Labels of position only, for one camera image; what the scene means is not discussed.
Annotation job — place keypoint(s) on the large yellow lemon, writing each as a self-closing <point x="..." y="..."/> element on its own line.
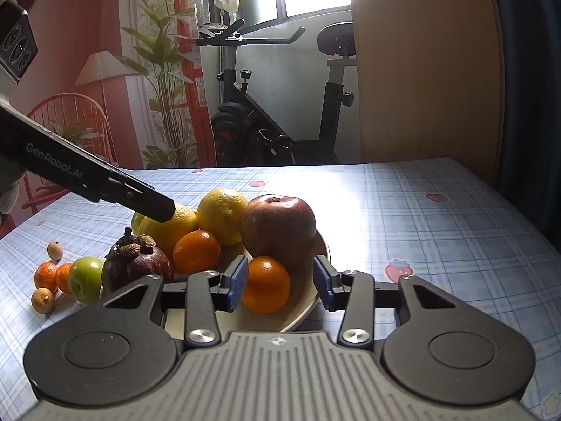
<point x="175" y="234"/>

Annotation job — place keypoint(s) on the orange tangerine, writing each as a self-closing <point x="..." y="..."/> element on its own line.
<point x="46" y="277"/>
<point x="195" y="252"/>
<point x="267" y="287"/>
<point x="64" y="278"/>

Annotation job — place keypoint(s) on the black exercise bike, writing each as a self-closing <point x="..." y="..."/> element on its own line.
<point x="236" y="114"/>

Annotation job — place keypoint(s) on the red apple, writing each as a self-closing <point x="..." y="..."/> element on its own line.
<point x="276" y="228"/>

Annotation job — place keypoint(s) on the wooden panel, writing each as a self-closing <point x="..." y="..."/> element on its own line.
<point x="416" y="74"/>

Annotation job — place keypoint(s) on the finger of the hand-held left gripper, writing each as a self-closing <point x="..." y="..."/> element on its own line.
<point x="144" y="199"/>

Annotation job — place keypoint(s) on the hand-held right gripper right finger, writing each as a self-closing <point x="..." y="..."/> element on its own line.
<point x="324" y="285"/>

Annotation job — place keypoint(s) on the white plastic bag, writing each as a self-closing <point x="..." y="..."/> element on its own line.
<point x="225" y="0"/>

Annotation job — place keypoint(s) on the dark blue curtain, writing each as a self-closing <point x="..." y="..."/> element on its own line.
<point x="534" y="96"/>

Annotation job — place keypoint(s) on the dark purple mangosteen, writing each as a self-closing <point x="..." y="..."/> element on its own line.
<point x="140" y="267"/>

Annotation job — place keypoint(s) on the brown longan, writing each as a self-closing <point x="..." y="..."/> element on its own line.
<point x="55" y="250"/>
<point x="42" y="301"/>

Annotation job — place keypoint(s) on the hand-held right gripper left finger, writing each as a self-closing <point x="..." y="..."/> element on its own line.
<point x="236" y="283"/>

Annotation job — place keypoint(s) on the green apple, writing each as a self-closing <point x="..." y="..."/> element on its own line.
<point x="136" y="223"/>
<point x="85" y="278"/>

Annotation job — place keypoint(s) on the blue plaid tablecloth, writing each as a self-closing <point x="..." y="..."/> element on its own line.
<point x="438" y="237"/>

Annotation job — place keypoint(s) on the cream bowl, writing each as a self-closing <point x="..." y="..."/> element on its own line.
<point x="302" y="298"/>

